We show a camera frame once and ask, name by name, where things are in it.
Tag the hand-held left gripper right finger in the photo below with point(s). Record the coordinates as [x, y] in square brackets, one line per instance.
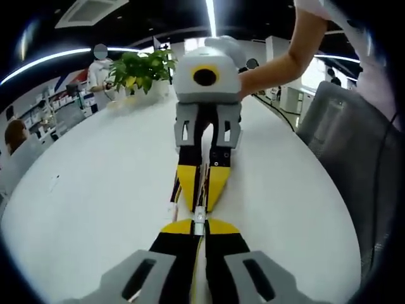
[228, 250]

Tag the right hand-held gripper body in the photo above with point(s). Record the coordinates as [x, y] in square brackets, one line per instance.
[209, 88]

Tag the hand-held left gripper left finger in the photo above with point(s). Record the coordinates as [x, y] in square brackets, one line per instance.
[164, 253]

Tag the white plant pot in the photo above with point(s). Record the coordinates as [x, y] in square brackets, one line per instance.
[161, 88]

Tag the green potted plant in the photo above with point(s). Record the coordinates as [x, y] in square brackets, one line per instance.
[142, 69]

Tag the long ceiling light strip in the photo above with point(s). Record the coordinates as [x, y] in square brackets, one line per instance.
[211, 17]
[41, 65]

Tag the grey mesh office chair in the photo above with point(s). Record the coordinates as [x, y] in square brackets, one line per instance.
[348, 152]

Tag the ceiling air conditioner unit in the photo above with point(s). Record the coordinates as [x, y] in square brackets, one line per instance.
[90, 12]

